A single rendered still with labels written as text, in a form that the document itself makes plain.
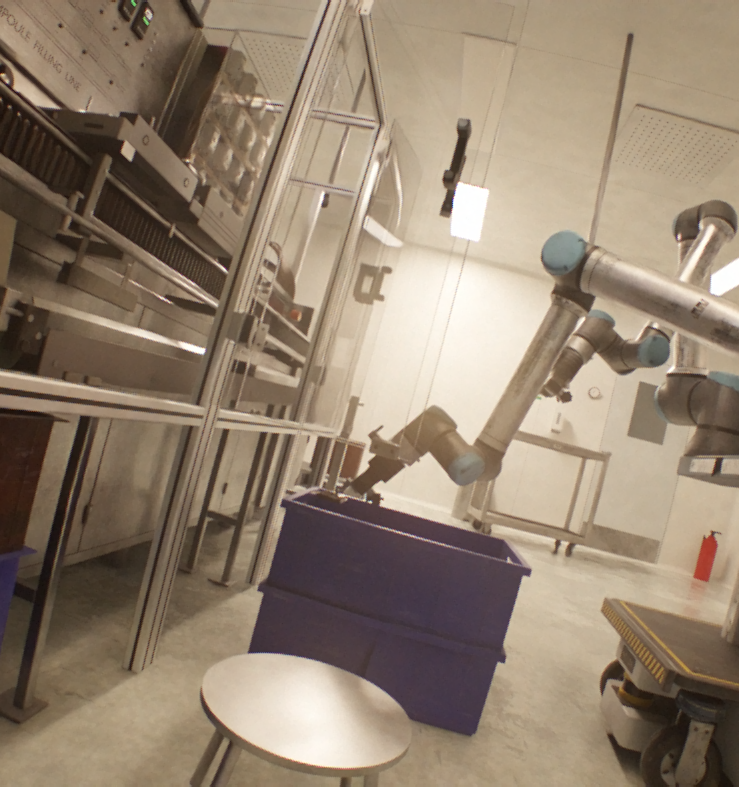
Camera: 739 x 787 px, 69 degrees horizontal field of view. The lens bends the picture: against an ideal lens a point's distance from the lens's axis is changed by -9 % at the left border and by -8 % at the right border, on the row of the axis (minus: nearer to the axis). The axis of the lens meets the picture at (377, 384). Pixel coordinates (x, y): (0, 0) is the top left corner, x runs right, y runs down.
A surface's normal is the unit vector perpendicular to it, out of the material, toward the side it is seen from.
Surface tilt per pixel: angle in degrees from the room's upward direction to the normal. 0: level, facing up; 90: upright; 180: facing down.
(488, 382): 90
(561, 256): 88
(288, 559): 90
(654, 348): 95
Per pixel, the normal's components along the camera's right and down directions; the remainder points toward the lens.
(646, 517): -0.10, -0.10
